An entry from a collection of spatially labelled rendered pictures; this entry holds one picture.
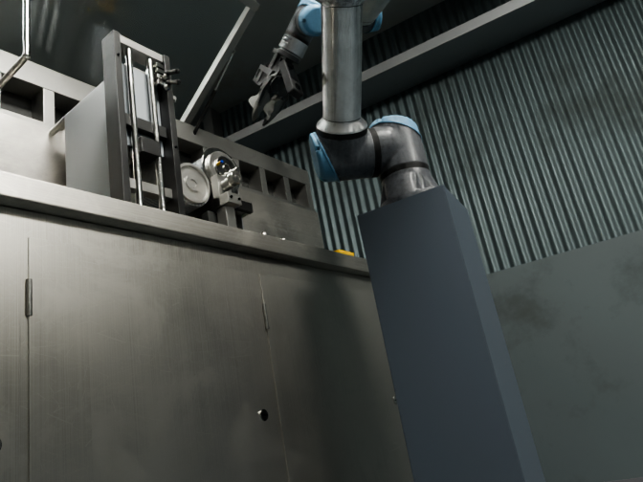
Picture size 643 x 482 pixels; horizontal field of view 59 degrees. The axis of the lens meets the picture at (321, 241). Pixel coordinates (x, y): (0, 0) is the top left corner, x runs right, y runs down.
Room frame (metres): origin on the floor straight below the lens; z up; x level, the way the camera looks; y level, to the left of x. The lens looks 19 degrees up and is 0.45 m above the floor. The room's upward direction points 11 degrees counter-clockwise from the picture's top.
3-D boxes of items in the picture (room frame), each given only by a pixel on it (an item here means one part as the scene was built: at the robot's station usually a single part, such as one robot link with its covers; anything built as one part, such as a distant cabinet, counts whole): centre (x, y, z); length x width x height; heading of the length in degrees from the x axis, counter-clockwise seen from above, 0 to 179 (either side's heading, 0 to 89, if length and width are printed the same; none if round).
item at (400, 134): (1.20, -0.21, 1.07); 0.13 x 0.12 x 0.14; 100
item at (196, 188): (1.46, 0.42, 1.18); 0.26 x 0.12 x 0.12; 55
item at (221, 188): (1.43, 0.24, 1.05); 0.06 x 0.05 x 0.31; 55
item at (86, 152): (1.30, 0.57, 1.17); 0.34 x 0.05 x 0.54; 55
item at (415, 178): (1.20, -0.22, 0.95); 0.15 x 0.15 x 0.10
